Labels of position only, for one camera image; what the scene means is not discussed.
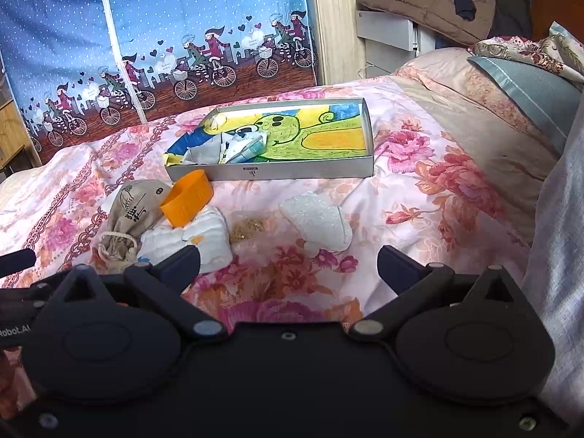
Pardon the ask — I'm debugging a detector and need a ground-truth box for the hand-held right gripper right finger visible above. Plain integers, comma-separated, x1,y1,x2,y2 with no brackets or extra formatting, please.
349,245,530,341

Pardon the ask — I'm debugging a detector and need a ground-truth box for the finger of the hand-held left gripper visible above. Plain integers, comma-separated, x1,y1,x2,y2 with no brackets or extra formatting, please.
0,250,37,279

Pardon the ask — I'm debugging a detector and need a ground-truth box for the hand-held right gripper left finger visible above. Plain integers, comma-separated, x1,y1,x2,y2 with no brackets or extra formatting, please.
45,245,229,340

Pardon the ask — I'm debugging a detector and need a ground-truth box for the orange silicone band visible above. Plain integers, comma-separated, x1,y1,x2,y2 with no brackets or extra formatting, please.
160,170,214,228

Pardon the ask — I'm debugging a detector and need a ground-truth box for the beige drawstring pouch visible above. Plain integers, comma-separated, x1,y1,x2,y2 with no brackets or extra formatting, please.
98,180,174,265

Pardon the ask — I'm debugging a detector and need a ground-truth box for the grey box with cartoon drawing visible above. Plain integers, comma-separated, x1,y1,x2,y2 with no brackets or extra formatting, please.
164,97,376,182

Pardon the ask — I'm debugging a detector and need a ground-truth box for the white folded cloth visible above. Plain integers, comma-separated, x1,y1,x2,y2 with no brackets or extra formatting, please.
137,205,233,274

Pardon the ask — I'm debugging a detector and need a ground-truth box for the pink floral quilt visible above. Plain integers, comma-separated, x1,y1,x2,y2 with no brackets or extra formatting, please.
0,48,571,329

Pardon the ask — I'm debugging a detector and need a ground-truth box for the clear bag of gold bits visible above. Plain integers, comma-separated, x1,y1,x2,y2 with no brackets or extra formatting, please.
228,210,274,247

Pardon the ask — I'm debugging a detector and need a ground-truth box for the white printed cloth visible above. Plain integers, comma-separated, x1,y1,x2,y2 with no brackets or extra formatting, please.
177,131,238,166

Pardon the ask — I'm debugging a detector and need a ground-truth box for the light blue plastic packet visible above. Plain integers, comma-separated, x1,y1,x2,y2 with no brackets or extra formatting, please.
227,133,268,164

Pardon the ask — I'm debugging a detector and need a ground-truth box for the wooden shelf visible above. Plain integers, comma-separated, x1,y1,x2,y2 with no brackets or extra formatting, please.
0,73,43,180

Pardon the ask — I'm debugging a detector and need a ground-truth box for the light grey cloth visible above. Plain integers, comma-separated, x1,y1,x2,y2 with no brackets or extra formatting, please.
520,137,584,420

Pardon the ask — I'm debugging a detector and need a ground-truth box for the grey blue pillow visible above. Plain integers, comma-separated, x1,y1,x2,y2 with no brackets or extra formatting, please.
468,55,583,147

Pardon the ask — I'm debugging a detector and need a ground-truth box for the grey cabinet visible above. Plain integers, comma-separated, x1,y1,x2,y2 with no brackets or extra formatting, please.
356,9,439,78

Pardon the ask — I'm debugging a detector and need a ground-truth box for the light wooden panel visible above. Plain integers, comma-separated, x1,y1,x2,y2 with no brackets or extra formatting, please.
309,0,368,86

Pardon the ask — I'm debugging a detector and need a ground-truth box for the floral pillow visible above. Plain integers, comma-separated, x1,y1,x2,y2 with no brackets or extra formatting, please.
473,20,584,86

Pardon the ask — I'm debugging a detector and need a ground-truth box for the blue cartoon wardrobe cover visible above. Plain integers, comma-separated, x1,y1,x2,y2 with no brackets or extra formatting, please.
0,0,319,166

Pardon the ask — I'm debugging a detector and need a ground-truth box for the black garment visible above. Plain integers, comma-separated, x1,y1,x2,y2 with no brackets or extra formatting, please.
492,0,539,40

